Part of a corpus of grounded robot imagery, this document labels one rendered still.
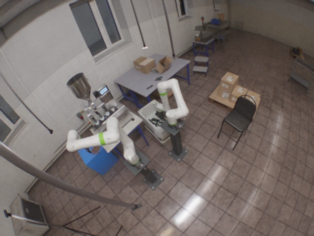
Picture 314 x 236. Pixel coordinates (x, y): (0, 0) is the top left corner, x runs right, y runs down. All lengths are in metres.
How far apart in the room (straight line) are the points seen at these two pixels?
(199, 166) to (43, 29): 4.02
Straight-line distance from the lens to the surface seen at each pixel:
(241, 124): 2.34
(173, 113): 1.64
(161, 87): 1.75
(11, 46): 3.28
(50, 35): 3.22
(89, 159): 2.53
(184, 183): 2.45
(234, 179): 2.59
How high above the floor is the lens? 2.39
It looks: 49 degrees down
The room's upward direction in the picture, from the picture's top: 18 degrees counter-clockwise
